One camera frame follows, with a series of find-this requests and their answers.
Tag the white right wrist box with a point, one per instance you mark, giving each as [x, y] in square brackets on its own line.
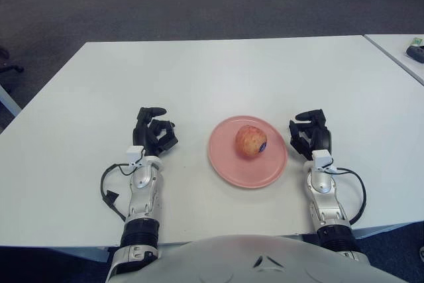
[321, 158]

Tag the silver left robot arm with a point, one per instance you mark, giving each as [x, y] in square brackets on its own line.
[143, 180]

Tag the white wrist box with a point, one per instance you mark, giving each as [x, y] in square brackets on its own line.
[134, 153]
[321, 158]

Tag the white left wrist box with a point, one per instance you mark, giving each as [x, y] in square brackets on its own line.
[134, 153]

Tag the white side table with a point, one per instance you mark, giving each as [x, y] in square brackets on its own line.
[391, 44]

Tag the pink round plate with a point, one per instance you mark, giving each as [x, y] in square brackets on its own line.
[225, 170]

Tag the grey caster wheel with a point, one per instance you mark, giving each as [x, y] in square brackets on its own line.
[422, 254]

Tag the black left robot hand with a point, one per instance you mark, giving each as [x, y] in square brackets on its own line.
[143, 134]

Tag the red yellow apple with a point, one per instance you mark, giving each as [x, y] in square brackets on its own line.
[250, 140]

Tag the black office chair base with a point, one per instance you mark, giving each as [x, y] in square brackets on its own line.
[5, 52]

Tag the grey white robot torso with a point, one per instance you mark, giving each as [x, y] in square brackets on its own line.
[232, 260]

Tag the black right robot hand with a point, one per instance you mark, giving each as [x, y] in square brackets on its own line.
[319, 138]

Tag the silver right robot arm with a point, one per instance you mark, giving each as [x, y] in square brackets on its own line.
[323, 190]

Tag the dark grey handheld controller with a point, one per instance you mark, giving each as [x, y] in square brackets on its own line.
[415, 53]

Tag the green packet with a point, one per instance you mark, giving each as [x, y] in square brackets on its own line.
[418, 41]

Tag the white table leg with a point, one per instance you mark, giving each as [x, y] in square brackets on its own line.
[8, 99]

